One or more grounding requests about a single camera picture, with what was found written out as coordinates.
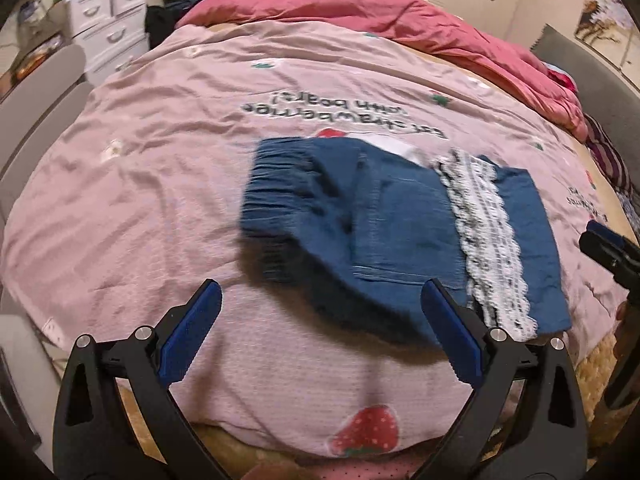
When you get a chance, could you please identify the pink strawberry print blanket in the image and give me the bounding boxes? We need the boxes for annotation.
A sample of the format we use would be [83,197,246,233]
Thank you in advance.
[1,22,625,458]

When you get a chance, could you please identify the dark clothes pile on chair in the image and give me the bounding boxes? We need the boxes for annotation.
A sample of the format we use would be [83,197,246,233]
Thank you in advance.
[144,0,202,50]

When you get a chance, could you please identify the white drawer cabinet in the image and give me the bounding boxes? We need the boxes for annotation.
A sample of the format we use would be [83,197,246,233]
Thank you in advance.
[62,0,150,87]

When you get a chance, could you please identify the blue denim pants lace trim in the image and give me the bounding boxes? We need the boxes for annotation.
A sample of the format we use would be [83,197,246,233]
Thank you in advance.
[240,137,572,344]

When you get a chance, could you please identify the grey upholstered headboard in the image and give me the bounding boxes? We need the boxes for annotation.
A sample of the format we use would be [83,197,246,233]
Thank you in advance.
[532,24,640,184]

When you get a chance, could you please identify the red pink quilt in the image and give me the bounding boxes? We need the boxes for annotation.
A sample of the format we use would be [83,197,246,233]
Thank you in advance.
[177,0,588,143]

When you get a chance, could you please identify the purple striped pillow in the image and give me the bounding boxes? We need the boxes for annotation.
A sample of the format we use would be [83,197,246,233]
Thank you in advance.
[585,114,634,198]

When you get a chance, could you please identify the tree painting wall art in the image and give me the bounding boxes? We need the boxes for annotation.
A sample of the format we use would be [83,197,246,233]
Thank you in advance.
[574,0,639,87]

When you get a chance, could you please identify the grey bed footboard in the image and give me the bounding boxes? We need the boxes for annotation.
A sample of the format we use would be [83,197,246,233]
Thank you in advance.
[1,44,92,218]

